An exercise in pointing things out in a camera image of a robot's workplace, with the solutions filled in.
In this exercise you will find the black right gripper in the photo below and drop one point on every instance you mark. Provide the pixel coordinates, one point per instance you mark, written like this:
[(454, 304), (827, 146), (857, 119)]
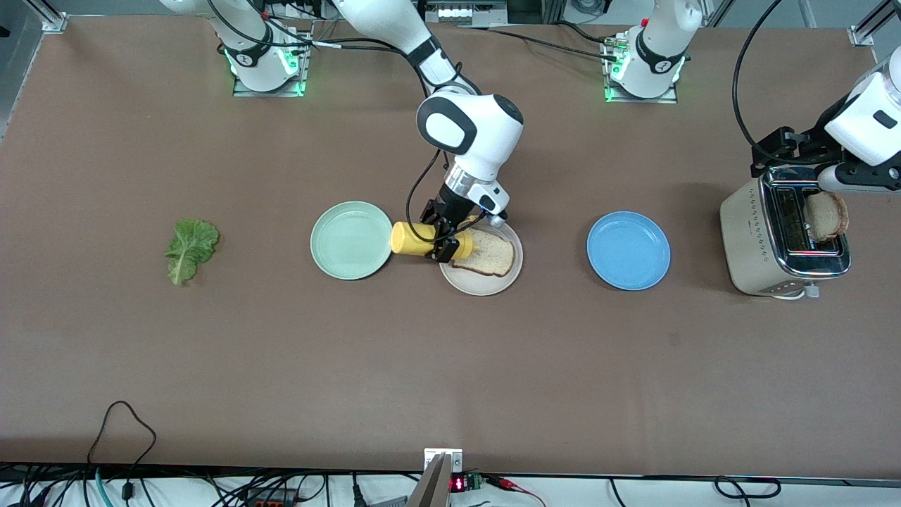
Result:
[(451, 204)]

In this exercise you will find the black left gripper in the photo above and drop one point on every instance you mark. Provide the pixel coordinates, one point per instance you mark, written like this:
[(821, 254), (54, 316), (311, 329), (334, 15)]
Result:
[(804, 145)]

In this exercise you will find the yellow squeeze bottle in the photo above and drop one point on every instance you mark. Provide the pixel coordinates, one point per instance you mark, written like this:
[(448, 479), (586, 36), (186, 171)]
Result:
[(412, 239)]

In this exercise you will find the toasted bread slice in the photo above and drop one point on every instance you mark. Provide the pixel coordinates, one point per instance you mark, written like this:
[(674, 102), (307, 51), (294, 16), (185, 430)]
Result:
[(493, 257), (827, 215)]

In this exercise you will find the green lettuce leaf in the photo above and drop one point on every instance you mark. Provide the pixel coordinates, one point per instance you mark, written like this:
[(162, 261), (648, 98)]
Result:
[(190, 246)]

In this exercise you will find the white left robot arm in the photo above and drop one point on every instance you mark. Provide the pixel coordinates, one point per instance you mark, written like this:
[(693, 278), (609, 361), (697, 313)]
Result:
[(658, 49)]

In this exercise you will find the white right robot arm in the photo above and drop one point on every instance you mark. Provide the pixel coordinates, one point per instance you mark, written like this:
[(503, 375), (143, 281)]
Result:
[(471, 127)]

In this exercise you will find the beige plate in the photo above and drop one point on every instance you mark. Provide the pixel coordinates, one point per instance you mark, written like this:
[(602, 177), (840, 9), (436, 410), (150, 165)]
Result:
[(486, 285)]

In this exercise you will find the pale green plate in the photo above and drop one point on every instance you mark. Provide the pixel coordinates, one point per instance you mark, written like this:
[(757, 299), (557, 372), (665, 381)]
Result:
[(352, 241)]

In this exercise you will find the blue plate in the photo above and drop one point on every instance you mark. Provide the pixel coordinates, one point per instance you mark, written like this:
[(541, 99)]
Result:
[(628, 251)]

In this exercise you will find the beige chrome toaster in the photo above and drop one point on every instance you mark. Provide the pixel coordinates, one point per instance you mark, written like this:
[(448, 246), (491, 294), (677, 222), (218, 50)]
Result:
[(746, 239)]

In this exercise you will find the white power strip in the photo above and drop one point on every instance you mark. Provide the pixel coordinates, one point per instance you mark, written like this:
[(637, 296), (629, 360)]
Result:
[(464, 13)]

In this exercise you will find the red digit display module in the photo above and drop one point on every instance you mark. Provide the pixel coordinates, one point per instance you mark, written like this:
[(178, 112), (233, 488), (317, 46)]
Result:
[(459, 484)]

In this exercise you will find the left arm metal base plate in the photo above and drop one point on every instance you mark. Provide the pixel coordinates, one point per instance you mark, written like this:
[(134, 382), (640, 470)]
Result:
[(644, 100)]

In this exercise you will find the aluminium frame post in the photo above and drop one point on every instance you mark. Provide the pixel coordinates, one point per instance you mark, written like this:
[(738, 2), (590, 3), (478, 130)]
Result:
[(51, 20), (864, 34)]

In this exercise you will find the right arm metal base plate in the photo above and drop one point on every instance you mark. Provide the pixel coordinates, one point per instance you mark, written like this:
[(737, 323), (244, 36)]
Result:
[(271, 93)]

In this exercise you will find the aluminium camera mast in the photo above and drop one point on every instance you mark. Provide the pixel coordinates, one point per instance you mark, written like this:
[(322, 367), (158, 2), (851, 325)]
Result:
[(433, 489)]

